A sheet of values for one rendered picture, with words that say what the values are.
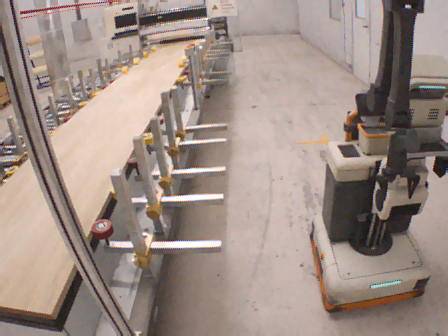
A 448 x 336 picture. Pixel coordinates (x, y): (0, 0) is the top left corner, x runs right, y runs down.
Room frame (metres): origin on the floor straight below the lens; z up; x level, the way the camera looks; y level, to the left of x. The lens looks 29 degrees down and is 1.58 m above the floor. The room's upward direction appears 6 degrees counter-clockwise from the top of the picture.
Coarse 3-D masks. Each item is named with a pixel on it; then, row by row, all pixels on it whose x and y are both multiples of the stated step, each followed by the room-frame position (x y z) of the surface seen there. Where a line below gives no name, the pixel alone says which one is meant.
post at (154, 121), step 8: (152, 120) 1.30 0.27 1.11; (152, 128) 1.30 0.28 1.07; (160, 128) 1.33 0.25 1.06; (160, 136) 1.31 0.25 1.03; (160, 144) 1.30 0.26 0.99; (160, 152) 1.30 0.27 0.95; (160, 160) 1.30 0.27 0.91; (160, 168) 1.30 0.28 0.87; (168, 168) 1.33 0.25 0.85; (160, 176) 1.30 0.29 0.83; (168, 192) 1.30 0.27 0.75
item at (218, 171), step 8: (208, 168) 1.35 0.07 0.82; (216, 168) 1.35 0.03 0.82; (224, 168) 1.34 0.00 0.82; (136, 176) 1.36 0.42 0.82; (152, 176) 1.35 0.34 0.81; (176, 176) 1.34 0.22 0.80; (184, 176) 1.34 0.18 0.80; (192, 176) 1.34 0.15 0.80; (200, 176) 1.33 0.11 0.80; (208, 176) 1.33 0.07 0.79
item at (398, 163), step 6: (390, 156) 0.79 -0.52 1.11; (396, 156) 0.77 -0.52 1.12; (402, 156) 0.76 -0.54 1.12; (390, 162) 0.78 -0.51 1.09; (396, 162) 0.76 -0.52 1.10; (402, 162) 0.75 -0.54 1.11; (384, 168) 0.79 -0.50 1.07; (390, 168) 0.77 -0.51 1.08; (396, 168) 0.75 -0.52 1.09; (402, 168) 0.74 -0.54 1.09; (408, 168) 0.76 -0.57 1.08; (396, 174) 0.76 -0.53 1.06
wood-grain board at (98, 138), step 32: (160, 64) 3.72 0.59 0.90; (96, 96) 2.72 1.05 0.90; (128, 96) 2.52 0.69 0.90; (64, 128) 2.00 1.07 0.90; (96, 128) 1.88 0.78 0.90; (128, 128) 1.79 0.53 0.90; (64, 160) 1.47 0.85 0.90; (96, 160) 1.42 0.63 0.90; (0, 192) 1.20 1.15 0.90; (32, 192) 1.17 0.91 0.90; (96, 192) 1.11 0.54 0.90; (0, 224) 0.92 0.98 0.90; (32, 224) 0.91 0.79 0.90; (0, 256) 0.72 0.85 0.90; (32, 256) 0.72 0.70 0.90; (64, 256) 0.72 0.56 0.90; (0, 288) 0.57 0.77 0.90; (32, 288) 0.57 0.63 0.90; (64, 288) 0.59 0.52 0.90
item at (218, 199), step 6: (132, 198) 1.13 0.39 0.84; (138, 198) 1.13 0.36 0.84; (144, 198) 1.12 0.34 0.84; (162, 198) 1.11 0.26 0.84; (168, 198) 1.11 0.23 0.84; (174, 198) 1.11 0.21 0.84; (180, 198) 1.10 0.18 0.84; (186, 198) 1.10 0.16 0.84; (192, 198) 1.09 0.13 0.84; (198, 198) 1.09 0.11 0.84; (204, 198) 1.08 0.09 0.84; (210, 198) 1.08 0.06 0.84; (216, 198) 1.08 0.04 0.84; (222, 198) 1.08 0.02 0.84; (138, 204) 1.10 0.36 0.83; (144, 204) 1.10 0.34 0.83; (162, 204) 1.09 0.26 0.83; (168, 204) 1.09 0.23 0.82; (174, 204) 1.09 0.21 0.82; (180, 204) 1.09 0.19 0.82; (186, 204) 1.09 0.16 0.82; (192, 204) 1.08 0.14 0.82; (198, 204) 1.08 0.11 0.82; (204, 204) 1.08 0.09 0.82; (210, 204) 1.08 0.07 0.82; (216, 204) 1.08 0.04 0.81
